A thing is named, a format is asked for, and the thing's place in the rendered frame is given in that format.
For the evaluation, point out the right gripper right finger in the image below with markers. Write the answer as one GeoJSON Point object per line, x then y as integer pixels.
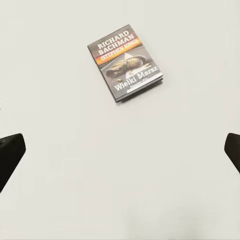
{"type": "Point", "coordinates": [232, 149]}

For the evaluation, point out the bed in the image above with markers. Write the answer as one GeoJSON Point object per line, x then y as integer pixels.
{"type": "Point", "coordinates": [150, 167]}

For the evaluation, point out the hardback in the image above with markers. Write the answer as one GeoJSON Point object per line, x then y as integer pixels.
{"type": "Point", "coordinates": [124, 63]}

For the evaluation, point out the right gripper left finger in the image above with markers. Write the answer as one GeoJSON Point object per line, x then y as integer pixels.
{"type": "Point", "coordinates": [12, 149]}

